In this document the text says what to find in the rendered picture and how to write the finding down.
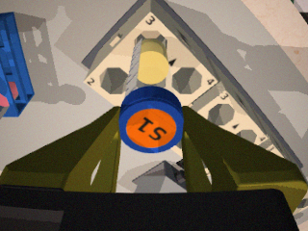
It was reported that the blue sample tube rack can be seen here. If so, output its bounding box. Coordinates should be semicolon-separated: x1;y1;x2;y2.
0;12;35;116

